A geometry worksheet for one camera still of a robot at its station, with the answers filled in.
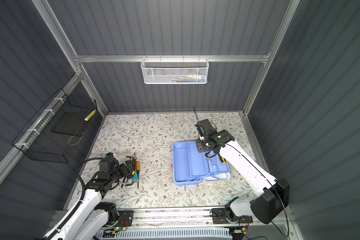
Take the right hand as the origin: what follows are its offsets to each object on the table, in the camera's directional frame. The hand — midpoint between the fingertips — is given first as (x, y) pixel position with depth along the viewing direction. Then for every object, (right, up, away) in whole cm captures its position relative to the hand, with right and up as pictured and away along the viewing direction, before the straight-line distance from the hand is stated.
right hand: (204, 144), depth 79 cm
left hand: (-44, -13, +6) cm, 46 cm away
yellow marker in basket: (-63, +16, +3) cm, 65 cm away
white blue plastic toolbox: (-7, -13, +2) cm, 15 cm away
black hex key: (-42, -23, +6) cm, 48 cm away
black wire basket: (-74, +6, -6) cm, 75 cm away
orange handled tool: (-39, -16, +12) cm, 44 cm away
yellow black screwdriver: (+10, -8, +2) cm, 14 cm away
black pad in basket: (-66, +11, -6) cm, 67 cm away
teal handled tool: (-39, -21, +8) cm, 45 cm away
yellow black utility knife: (-42, -11, +13) cm, 46 cm away
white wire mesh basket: (-18, +56, +45) cm, 75 cm away
